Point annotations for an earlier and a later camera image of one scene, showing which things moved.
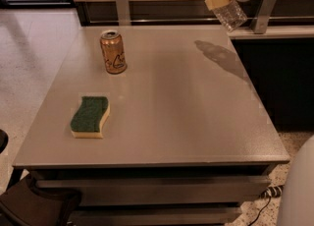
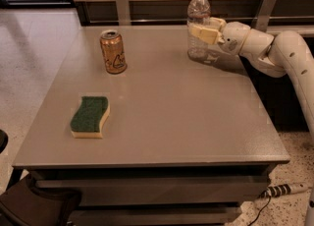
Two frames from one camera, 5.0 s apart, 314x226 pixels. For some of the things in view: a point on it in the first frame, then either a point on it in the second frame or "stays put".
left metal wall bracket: (123, 7) stays put
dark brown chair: (27, 204) stays put
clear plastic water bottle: (232, 15) -> (198, 11)
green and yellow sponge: (88, 119) stays put
